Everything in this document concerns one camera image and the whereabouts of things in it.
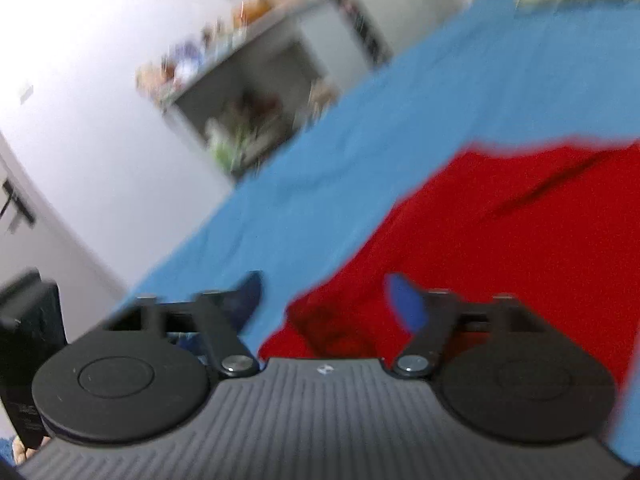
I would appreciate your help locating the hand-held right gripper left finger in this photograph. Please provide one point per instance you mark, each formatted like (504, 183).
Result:
(248, 296)

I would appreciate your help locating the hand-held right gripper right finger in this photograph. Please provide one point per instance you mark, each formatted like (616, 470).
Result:
(406, 302)

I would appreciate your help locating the red knit sweater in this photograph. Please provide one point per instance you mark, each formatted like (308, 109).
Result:
(490, 240)

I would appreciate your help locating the green and white plastic pack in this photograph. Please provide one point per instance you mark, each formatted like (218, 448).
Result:
(227, 147)

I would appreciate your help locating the bed with blue sheet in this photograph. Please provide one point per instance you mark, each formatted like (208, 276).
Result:
(400, 110)

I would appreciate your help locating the white shelf desk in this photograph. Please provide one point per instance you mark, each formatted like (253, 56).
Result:
(240, 85)

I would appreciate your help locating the grey and white wardrobe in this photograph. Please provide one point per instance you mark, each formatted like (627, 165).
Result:
(360, 5)

